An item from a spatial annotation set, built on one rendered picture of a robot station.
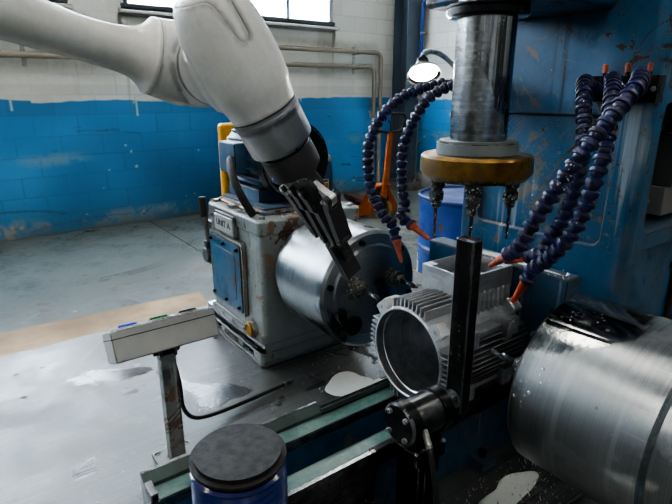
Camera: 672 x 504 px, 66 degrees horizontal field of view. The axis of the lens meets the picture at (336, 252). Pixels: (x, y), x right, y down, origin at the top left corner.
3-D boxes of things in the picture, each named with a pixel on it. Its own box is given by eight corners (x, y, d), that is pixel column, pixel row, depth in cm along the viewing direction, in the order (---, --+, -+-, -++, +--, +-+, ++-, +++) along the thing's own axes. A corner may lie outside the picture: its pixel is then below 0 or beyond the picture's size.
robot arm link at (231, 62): (315, 87, 65) (265, 86, 75) (254, -43, 57) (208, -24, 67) (249, 134, 62) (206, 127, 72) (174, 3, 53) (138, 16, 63)
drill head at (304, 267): (328, 287, 143) (328, 198, 136) (424, 335, 115) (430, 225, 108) (246, 309, 129) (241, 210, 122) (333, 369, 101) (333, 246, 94)
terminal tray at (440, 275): (464, 286, 100) (466, 250, 98) (510, 304, 92) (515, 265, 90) (419, 300, 93) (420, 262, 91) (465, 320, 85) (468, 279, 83)
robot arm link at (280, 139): (272, 91, 72) (291, 128, 76) (221, 126, 69) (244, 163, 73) (308, 90, 65) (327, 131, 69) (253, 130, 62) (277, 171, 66)
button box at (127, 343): (206, 336, 95) (200, 307, 95) (220, 334, 89) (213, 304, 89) (107, 364, 85) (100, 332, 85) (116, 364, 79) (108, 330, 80)
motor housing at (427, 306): (443, 349, 108) (449, 262, 102) (522, 390, 93) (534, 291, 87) (368, 379, 97) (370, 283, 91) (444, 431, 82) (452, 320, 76)
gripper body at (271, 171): (321, 133, 68) (348, 189, 73) (287, 129, 75) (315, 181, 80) (279, 165, 66) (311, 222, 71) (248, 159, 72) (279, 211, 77)
